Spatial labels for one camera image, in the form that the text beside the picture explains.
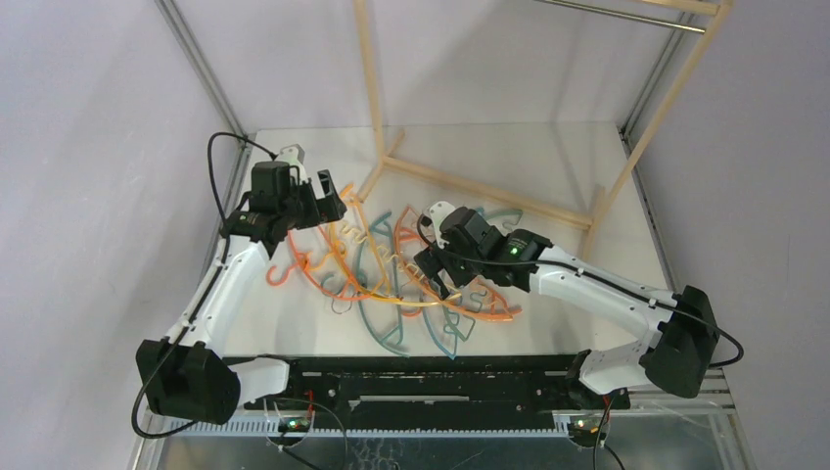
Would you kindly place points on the wooden clothes rack frame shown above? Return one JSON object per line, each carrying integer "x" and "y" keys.
{"x": 589, "y": 223}

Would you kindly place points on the right circuit board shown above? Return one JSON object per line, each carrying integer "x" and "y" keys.
{"x": 585, "y": 431}

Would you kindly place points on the right aluminium frame post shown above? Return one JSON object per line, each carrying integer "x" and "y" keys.
{"x": 646, "y": 97}

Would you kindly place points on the orange plastic hanger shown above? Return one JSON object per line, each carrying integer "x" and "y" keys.
{"x": 483, "y": 302}
{"x": 350, "y": 292}

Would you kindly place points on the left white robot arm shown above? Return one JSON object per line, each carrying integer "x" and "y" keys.
{"x": 184, "y": 374}

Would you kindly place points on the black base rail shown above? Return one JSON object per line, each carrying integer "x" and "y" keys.
{"x": 484, "y": 393}

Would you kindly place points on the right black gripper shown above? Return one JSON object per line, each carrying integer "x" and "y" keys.
{"x": 438, "y": 260}

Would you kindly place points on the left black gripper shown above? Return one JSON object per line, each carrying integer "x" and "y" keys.
{"x": 329, "y": 209}

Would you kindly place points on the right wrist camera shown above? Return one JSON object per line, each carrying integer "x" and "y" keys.
{"x": 438, "y": 212}

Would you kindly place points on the circuit board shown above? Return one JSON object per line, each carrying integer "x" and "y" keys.
{"x": 585, "y": 431}
{"x": 294, "y": 425}

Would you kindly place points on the left circuit board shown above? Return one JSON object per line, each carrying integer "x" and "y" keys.
{"x": 294, "y": 425}

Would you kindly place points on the yellow-orange plastic hanger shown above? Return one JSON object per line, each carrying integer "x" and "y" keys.
{"x": 357, "y": 253}

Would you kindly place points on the pale yellow wavy hanger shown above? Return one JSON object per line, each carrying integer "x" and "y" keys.
{"x": 408, "y": 296}

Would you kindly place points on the metal hanging rod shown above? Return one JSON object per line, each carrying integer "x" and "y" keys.
{"x": 617, "y": 14}

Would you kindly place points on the teal plastic hanger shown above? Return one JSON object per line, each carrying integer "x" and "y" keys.
{"x": 385, "y": 324}

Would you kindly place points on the left aluminium frame post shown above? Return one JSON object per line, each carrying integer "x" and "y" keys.
{"x": 228, "y": 154}

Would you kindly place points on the blue wavy hanger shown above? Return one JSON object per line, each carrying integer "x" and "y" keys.
{"x": 438, "y": 330}

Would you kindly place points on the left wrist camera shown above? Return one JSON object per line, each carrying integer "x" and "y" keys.
{"x": 293, "y": 155}

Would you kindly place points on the light orange wavy hanger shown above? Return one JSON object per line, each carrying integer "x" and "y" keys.
{"x": 406, "y": 242}

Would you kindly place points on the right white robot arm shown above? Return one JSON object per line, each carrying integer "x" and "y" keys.
{"x": 674, "y": 334}

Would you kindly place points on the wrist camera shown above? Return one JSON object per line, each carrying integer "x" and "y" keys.
{"x": 438, "y": 212}
{"x": 293, "y": 155}

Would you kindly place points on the aluminium frame post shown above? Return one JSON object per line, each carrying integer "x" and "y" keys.
{"x": 646, "y": 97}
{"x": 228, "y": 154}

